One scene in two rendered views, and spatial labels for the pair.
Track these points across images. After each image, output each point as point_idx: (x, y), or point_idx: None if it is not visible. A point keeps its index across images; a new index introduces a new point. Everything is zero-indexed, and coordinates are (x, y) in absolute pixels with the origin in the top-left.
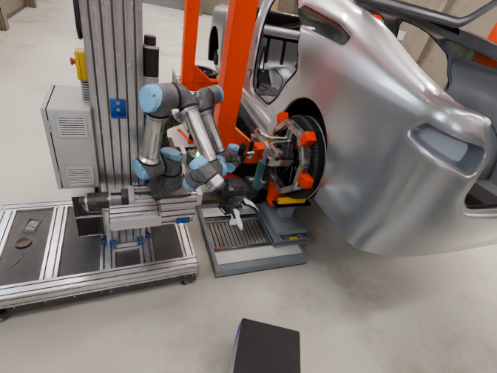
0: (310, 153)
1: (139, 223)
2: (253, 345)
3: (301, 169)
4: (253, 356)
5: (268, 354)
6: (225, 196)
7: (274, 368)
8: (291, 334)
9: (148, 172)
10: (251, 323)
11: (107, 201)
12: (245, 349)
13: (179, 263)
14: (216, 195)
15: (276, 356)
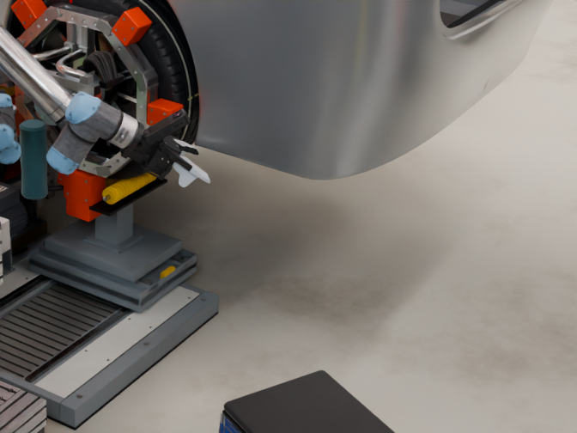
0: (147, 55)
1: None
2: (276, 422)
3: (147, 93)
4: (289, 431)
5: (309, 417)
6: (154, 143)
7: (331, 425)
8: (315, 379)
9: None
10: (245, 401)
11: None
12: (271, 431)
13: (8, 417)
14: (133, 152)
15: (321, 411)
